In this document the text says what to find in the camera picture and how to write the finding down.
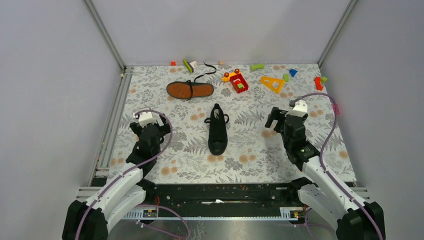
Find small green toy block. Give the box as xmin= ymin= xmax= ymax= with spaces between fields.
xmin=283 ymin=73 xmax=290 ymax=83

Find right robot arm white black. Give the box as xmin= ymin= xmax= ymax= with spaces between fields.
xmin=265 ymin=100 xmax=386 ymax=240

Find aluminium frame rails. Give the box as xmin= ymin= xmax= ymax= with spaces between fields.
xmin=62 ymin=0 xmax=385 ymax=240

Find green purple white toy blocks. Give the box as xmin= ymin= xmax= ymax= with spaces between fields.
xmin=183 ymin=59 xmax=198 ymax=73

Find pink lego brick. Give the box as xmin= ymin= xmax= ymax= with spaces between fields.
xmin=332 ymin=103 xmax=341 ymax=115

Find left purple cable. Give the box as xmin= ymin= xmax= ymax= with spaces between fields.
xmin=74 ymin=109 xmax=192 ymax=240

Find blue toy block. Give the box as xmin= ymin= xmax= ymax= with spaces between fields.
xmin=289 ymin=68 xmax=298 ymax=77

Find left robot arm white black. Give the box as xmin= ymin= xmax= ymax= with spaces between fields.
xmin=61 ymin=109 xmax=173 ymax=240

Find floral patterned table mat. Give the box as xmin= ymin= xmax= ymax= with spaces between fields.
xmin=108 ymin=63 xmax=357 ymax=184

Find yellow triangular toy frame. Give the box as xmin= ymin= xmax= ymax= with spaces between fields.
xmin=260 ymin=76 xmax=285 ymax=94

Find red duplo block assembly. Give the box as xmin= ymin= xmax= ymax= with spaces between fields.
xmin=221 ymin=68 xmax=249 ymax=94

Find red and green toy blocks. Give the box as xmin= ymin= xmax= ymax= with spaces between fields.
xmin=314 ymin=76 xmax=328 ymax=91

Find green curved toy block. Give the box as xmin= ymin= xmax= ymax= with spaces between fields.
xmin=250 ymin=63 xmax=265 ymax=72

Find black sneaker with laces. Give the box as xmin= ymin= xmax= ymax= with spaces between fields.
xmin=204 ymin=103 xmax=230 ymax=156

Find overturned shoe orange sole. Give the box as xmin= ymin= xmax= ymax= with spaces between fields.
xmin=166 ymin=63 xmax=217 ymax=100

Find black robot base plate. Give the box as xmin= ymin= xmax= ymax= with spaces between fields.
xmin=125 ymin=177 xmax=311 ymax=220

